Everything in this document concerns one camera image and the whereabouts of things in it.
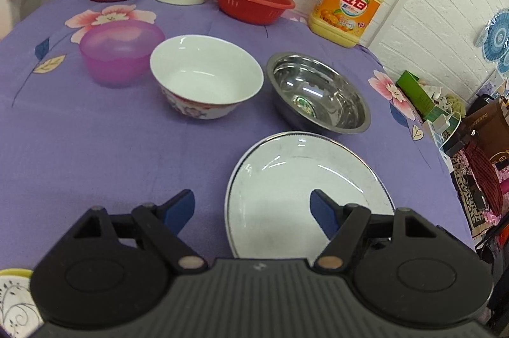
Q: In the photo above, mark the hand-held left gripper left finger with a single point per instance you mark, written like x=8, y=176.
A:
x=179, y=207

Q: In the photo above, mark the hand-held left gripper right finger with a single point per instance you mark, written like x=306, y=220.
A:
x=323, y=211

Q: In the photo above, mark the white plate with blue rim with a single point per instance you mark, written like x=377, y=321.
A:
x=286, y=187

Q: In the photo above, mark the stainless steel bowl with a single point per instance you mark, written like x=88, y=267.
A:
x=318, y=93

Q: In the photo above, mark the white floral ceramic bowl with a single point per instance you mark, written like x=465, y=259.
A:
x=206, y=73

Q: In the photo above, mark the purple plastic bowl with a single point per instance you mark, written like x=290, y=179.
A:
x=117, y=51

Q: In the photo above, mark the purple floral tablecloth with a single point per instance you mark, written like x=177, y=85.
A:
x=99, y=147

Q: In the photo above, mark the green box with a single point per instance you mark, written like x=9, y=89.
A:
x=415, y=93

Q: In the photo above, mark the red checked cloth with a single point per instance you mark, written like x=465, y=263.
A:
x=483, y=173

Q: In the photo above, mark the brown paper bag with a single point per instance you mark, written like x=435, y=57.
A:
x=491, y=135

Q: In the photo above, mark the yellow rimmed patterned dish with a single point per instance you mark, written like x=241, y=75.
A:
x=14, y=296

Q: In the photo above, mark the yellow dish soap bottle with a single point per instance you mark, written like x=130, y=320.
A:
x=344, y=9

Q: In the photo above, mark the red plastic basket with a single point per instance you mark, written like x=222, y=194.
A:
x=254, y=0

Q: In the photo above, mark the blue patterned wall decoration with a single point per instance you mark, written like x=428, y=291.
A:
x=497, y=39

